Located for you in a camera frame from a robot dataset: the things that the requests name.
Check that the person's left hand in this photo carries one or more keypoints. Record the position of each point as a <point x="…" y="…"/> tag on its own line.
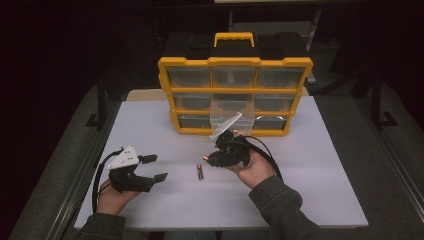
<point x="111" y="201"/>

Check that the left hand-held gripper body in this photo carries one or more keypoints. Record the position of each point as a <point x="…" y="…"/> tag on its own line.
<point x="128" y="181"/>

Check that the aluminium rail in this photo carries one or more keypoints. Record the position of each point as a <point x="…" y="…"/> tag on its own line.
<point x="76" y="196"/>
<point x="393" y="156"/>

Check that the black metal stand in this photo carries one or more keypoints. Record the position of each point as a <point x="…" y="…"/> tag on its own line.
<point x="376" y="100"/>
<point x="101" y="100"/>

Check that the clear plastic drawer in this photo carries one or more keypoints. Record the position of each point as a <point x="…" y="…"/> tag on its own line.
<point x="233" y="107"/>

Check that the person's right hand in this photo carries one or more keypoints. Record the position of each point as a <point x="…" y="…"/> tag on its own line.
<point x="256" y="170"/>

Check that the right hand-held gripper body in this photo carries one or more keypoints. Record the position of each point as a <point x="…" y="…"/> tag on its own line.
<point x="233" y="146"/>

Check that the yellow and black drawer organizer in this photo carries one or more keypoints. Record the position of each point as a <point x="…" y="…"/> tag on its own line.
<point x="233" y="61"/>

